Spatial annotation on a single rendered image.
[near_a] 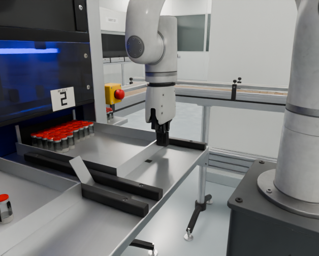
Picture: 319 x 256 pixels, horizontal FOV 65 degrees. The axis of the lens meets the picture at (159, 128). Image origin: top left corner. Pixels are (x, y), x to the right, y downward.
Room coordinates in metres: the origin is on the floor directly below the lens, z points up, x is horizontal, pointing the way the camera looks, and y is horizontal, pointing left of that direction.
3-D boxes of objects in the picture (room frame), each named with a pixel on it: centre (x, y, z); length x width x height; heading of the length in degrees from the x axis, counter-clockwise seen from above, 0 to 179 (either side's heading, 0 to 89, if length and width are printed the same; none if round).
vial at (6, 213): (0.36, 0.26, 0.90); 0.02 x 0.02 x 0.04
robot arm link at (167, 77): (0.67, -0.01, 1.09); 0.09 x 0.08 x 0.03; 152
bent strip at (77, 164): (0.46, 0.12, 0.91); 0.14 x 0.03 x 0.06; 62
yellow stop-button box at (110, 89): (0.97, 0.20, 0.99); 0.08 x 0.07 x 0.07; 62
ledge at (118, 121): (1.00, 0.23, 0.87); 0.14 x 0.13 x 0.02; 62
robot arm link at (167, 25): (0.66, 0.00, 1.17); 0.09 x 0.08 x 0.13; 150
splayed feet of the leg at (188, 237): (1.51, -0.29, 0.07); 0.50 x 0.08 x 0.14; 152
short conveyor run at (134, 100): (1.29, 0.19, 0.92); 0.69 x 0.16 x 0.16; 152
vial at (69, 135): (0.68, 0.26, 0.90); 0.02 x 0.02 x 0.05
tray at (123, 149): (0.69, 0.19, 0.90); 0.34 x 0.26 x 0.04; 63
